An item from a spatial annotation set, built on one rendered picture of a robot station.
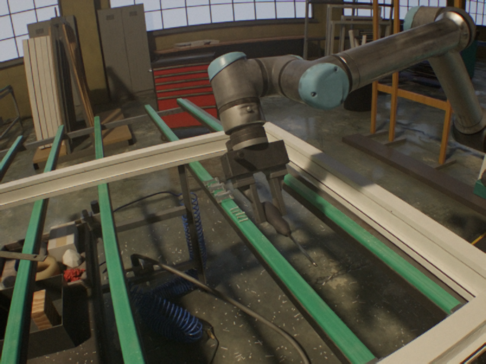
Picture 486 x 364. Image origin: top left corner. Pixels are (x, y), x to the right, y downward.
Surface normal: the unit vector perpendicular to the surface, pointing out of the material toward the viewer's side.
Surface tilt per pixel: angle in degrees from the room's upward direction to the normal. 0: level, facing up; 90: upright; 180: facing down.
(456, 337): 0
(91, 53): 90
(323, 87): 91
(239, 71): 60
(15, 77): 90
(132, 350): 0
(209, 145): 90
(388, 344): 0
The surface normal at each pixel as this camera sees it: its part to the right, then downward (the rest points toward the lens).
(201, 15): 0.40, 0.39
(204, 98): 0.04, 0.45
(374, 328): -0.07, -0.89
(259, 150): 0.31, -0.14
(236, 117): -0.28, 0.04
